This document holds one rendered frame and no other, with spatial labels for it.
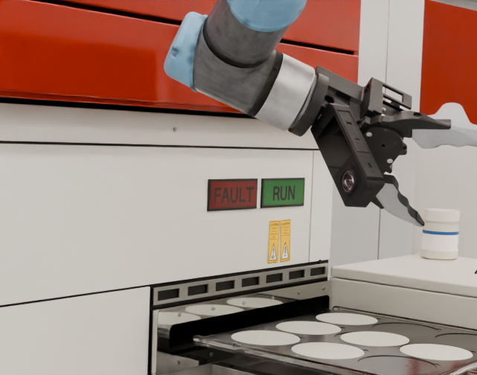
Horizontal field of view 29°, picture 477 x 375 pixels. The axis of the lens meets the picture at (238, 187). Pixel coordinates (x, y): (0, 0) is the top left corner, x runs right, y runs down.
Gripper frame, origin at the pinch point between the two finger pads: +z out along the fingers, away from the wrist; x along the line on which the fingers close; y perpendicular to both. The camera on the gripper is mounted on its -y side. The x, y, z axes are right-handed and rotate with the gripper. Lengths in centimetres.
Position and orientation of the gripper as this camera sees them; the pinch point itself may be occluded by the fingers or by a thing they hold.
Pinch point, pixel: (461, 189)
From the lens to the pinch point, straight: 105.9
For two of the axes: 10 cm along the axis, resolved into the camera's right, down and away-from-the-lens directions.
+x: -4.1, 6.3, 6.6
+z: 9.0, 4.0, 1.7
